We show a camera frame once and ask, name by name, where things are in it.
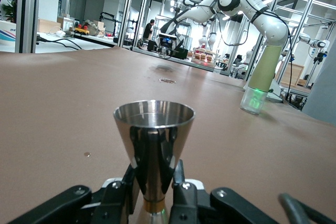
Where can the aluminium cell frame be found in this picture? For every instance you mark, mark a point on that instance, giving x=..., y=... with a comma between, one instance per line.
x=26, y=11

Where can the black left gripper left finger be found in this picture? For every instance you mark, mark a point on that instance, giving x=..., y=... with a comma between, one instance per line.
x=65, y=203

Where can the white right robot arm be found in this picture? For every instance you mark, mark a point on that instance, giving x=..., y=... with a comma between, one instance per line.
x=270, y=24

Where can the wooden crate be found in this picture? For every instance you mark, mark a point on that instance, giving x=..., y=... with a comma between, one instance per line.
x=291, y=75

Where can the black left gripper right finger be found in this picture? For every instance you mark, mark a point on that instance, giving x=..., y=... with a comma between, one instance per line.
x=189, y=203

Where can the steel jigger measuring cup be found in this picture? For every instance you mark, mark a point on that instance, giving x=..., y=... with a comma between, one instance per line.
x=155, y=140

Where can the cardboard box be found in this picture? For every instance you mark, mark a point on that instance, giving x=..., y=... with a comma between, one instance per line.
x=101, y=26

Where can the black case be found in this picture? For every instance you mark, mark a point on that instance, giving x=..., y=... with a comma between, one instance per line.
x=179, y=53

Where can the brown table mat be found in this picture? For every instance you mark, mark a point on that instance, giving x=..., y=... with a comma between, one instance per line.
x=65, y=103

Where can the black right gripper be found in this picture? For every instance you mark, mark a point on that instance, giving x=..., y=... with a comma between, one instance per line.
x=166, y=42

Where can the green bottle with clear base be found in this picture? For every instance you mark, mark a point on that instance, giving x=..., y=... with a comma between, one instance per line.
x=265, y=69

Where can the crumpled grey bag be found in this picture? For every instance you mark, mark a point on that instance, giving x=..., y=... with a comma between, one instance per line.
x=91, y=27

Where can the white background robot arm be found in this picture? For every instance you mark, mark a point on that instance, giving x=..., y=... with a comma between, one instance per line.
x=317, y=43
x=207, y=37

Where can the bread display rack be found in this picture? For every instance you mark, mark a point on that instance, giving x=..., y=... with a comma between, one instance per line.
x=204, y=56

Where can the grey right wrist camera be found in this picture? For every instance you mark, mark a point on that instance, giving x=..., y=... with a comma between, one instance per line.
x=167, y=35

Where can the striped paper cup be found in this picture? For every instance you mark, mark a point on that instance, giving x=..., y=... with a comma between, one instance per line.
x=6, y=35

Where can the small liquid droplet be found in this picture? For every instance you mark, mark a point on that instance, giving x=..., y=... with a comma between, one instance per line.
x=87, y=154

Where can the light wooden box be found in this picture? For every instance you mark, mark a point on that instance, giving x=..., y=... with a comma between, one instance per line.
x=47, y=26

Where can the potted green plant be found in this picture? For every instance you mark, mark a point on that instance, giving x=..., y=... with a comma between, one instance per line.
x=9, y=9

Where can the brown liquid spill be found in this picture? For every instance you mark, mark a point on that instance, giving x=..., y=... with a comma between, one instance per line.
x=167, y=80

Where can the standing person in black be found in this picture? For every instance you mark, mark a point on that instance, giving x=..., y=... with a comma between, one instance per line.
x=148, y=31

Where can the clear glass cup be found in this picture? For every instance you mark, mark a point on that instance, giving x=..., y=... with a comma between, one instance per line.
x=162, y=52

